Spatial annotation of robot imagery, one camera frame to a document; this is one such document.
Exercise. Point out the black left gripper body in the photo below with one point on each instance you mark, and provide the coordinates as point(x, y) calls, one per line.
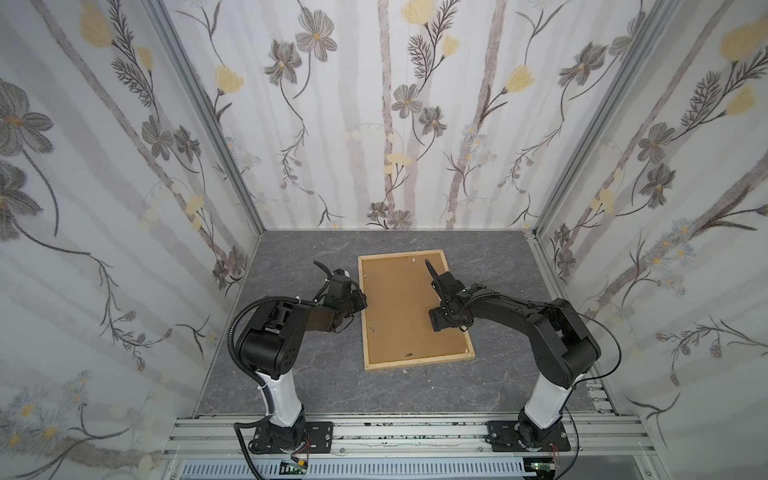
point(352, 306)

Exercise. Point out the brown wooden backing board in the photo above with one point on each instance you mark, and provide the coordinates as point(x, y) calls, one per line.
point(408, 306)

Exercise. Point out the light wooden picture frame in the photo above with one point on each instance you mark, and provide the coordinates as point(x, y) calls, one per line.
point(363, 324)

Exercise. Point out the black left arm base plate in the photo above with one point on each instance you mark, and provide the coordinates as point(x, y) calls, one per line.
point(304, 437)

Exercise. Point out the aluminium corner post left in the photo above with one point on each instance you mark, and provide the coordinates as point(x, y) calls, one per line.
point(203, 107)

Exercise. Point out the white slotted cable duct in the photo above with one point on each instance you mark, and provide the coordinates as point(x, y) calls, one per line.
point(394, 468)

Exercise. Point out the aluminium corner post right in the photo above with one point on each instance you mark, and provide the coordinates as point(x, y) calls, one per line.
point(649, 32)

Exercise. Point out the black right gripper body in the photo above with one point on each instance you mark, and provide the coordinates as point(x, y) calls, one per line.
point(447, 288)

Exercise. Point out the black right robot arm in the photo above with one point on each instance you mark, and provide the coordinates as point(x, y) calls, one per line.
point(563, 347)

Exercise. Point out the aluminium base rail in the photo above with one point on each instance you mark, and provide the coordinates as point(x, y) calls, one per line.
point(604, 446)

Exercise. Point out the aluminium corner post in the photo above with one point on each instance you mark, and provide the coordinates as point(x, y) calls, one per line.
point(203, 107)
point(649, 32)

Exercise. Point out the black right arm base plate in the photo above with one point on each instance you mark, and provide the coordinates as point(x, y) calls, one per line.
point(525, 436)

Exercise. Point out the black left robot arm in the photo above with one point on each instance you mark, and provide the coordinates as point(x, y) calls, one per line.
point(265, 337)

